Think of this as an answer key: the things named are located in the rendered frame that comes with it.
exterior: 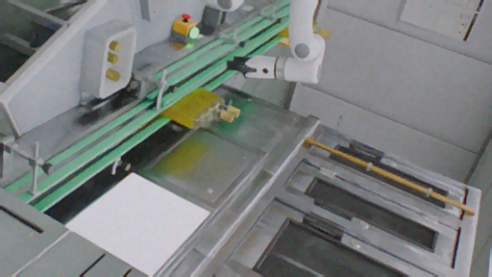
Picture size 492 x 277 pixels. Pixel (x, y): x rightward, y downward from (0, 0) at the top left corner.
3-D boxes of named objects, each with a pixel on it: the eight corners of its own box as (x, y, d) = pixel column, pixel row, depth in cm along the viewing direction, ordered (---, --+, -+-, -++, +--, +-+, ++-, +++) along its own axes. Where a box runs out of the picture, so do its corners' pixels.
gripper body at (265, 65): (276, 84, 178) (243, 80, 183) (287, 74, 186) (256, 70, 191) (276, 61, 175) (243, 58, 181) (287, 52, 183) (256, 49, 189)
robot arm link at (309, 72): (319, 37, 169) (328, 34, 177) (285, 34, 174) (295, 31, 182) (316, 86, 172) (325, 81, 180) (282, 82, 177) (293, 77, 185)
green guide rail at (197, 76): (146, 97, 209) (163, 106, 206) (146, 95, 209) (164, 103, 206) (300, 3, 349) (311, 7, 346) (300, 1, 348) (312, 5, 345)
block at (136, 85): (123, 92, 208) (139, 100, 205) (127, 69, 203) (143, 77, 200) (129, 89, 210) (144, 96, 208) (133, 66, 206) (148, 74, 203)
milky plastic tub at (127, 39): (79, 90, 192) (100, 101, 189) (86, 30, 182) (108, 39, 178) (110, 75, 206) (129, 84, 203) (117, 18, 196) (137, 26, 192)
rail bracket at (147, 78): (138, 104, 206) (167, 117, 201) (145, 62, 198) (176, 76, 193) (143, 101, 208) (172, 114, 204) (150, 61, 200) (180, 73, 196)
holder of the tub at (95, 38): (78, 103, 195) (95, 112, 192) (86, 30, 182) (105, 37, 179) (107, 88, 209) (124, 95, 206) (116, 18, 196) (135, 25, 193)
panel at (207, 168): (48, 239, 166) (143, 297, 153) (49, 232, 164) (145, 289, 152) (193, 125, 238) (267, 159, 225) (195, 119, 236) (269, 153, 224)
